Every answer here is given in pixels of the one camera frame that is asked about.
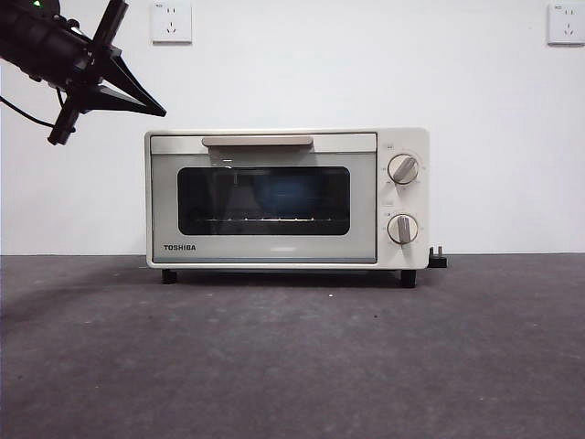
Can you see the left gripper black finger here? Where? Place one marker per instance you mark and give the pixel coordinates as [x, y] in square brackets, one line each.
[123, 68]
[119, 103]

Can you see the blue ribbed bowl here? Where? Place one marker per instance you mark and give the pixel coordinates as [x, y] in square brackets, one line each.
[283, 199]

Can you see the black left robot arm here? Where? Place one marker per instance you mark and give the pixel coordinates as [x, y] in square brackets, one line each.
[32, 41]

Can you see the black oven foot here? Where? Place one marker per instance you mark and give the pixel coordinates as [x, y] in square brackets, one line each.
[408, 278]
[169, 277]

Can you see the cream Toshiba toaster oven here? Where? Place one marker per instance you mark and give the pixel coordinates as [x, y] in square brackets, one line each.
[404, 137]

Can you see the cream round oven knob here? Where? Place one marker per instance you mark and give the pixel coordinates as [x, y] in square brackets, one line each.
[403, 228]
[403, 169]

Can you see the black power plug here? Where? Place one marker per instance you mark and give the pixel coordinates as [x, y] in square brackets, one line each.
[438, 261]

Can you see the white wall socket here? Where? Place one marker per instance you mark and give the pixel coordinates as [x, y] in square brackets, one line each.
[172, 23]
[566, 25]

